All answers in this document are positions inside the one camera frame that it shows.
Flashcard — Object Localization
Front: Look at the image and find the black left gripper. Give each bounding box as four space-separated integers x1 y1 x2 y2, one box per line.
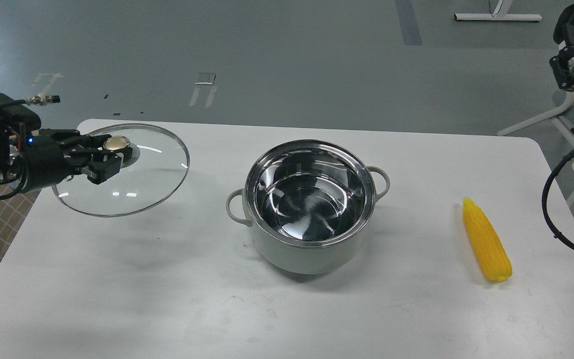
20 129 123 193

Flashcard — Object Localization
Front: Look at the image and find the glass lid with gold knob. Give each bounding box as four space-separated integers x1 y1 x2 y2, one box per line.
51 123 190 217

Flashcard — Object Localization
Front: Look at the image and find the yellow corn cob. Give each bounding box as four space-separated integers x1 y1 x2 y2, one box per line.
462 197 513 283

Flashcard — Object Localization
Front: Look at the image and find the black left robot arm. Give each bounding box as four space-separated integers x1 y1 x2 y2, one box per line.
0 93 134 200

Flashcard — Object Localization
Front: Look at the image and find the grey pot with steel interior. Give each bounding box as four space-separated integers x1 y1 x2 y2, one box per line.
225 139 391 275

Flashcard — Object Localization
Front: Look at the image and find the white chair frame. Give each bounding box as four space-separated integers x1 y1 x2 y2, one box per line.
496 85 574 280

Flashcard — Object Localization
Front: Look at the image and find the white desk frame leg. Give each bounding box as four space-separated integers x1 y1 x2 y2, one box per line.
453 0 543 22

